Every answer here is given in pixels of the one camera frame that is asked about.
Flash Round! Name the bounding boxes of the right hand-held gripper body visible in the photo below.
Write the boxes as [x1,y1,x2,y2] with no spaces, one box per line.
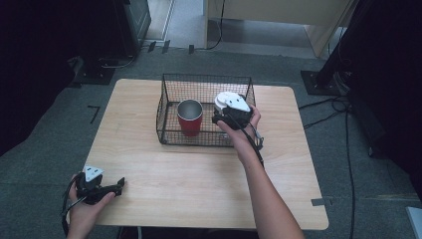
[220,94,254,130]

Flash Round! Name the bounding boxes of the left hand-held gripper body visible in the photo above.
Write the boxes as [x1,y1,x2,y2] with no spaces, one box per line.
[75,165,117,205]

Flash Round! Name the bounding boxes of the clear bottle with white lid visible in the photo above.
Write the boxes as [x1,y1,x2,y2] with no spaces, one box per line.
[213,92,241,116]

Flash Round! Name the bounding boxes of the red metal cup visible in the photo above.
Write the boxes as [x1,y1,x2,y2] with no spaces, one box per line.
[176,99,204,137]

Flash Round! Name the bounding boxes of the black wire mesh basket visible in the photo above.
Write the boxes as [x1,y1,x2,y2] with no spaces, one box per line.
[155,73,257,147]

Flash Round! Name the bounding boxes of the person's right hand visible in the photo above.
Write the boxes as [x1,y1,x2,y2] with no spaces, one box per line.
[216,105,263,152]

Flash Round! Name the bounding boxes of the person's left hand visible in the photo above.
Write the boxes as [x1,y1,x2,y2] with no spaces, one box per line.
[68,171,115,234]

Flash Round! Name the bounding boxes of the black flat stand base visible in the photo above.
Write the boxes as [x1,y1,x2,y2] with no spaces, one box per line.
[67,55,116,88]

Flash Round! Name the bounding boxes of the light wooden furniture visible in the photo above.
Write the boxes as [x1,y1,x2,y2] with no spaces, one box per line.
[203,0,360,60]

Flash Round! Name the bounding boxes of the grey tape strip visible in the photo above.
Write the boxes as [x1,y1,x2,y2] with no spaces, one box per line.
[311,197,333,207]

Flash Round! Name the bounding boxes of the black cabinet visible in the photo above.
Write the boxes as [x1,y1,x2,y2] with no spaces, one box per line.
[111,0,152,58]

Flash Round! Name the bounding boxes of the dark curtain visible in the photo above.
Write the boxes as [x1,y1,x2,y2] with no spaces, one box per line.
[0,0,117,157]
[331,0,422,202]

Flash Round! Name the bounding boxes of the white flat object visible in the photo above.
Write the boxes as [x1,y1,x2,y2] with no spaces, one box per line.
[405,205,422,239]

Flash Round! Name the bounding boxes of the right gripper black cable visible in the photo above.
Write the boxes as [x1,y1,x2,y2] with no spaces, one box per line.
[228,116,267,168]

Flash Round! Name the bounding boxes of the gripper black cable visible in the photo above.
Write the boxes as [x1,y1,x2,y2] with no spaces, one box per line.
[228,116,267,168]
[61,173,88,237]

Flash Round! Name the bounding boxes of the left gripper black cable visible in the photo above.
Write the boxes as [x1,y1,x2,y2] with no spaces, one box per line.
[61,173,88,237]

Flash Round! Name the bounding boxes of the black hanging cable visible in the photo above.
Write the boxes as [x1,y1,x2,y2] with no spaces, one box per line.
[194,0,227,52]

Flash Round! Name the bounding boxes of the looped black floor cables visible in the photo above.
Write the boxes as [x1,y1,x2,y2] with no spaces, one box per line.
[298,95,351,131]

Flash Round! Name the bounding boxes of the black stand with base plate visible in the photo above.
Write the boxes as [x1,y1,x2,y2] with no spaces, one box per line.
[300,0,369,98]

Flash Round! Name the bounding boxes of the grey floor cable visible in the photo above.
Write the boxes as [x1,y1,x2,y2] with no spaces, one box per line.
[100,54,137,70]

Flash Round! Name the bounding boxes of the long black floor cable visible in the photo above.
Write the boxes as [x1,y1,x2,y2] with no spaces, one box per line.
[343,108,356,239]

